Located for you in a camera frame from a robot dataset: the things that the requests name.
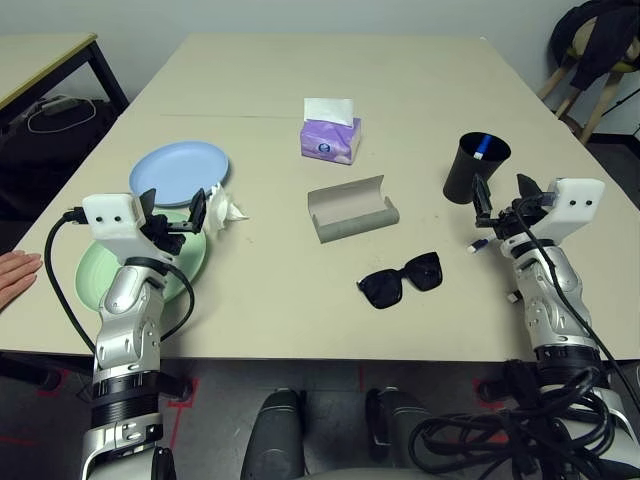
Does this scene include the grey glasses case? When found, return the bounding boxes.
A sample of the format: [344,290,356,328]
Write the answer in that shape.
[306,174,401,245]

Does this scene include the robot leg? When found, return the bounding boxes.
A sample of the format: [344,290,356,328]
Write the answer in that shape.
[241,387,307,480]
[366,385,441,469]

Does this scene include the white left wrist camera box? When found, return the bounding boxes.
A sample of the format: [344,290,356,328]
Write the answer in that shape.
[82,192,151,261]

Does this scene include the white power cable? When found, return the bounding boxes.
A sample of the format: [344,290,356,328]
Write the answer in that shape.
[27,97,96,134]

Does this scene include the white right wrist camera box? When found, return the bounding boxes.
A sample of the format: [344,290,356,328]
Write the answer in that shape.
[532,177,606,241]

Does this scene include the white tissue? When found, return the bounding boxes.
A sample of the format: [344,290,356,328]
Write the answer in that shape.
[203,182,250,236]

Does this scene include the black cable bundle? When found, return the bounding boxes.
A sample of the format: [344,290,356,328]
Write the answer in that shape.
[409,359,640,480]

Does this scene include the black camera cable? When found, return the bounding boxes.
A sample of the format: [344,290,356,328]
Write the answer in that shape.
[514,199,640,401]
[44,209,196,351]

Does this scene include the grey power strip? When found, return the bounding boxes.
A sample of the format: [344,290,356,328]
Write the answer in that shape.
[37,96,76,114]

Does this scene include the robot right leg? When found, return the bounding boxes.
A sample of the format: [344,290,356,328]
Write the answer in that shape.
[366,385,441,469]

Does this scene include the black right camera cable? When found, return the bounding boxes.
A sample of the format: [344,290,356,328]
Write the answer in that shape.
[514,199,640,401]

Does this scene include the robot left leg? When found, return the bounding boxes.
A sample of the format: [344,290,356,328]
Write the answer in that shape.
[241,387,307,480]

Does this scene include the wooden stool with black jacket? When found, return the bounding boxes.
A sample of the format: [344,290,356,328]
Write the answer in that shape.
[549,2,640,91]

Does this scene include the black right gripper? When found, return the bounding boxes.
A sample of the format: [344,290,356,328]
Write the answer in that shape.
[472,173,549,241]

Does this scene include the black left camera cable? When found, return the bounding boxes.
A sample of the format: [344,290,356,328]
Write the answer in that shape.
[44,209,196,351]

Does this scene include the grey robot torso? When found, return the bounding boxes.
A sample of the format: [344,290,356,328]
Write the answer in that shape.
[299,467,421,480]

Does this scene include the black sunglasses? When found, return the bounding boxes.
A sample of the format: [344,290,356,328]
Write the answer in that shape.
[356,251,444,310]

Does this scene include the beige side table black frame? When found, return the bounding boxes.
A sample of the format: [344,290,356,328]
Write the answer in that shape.
[0,33,130,119]

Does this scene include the light green plate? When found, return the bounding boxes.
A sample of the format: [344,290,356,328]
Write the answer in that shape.
[75,209,207,314]

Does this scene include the purple tissue pack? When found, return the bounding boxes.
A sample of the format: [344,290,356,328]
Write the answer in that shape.
[300,97,362,166]

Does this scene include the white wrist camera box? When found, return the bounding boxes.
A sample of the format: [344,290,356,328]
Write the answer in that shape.
[532,177,606,241]
[82,192,151,261]

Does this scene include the black cup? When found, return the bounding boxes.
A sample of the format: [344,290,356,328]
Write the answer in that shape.
[443,131,512,205]

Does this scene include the bystander bare hand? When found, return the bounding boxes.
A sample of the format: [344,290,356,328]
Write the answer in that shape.
[0,251,43,312]

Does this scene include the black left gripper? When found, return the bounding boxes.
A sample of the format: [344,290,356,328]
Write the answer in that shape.
[139,187,207,256]

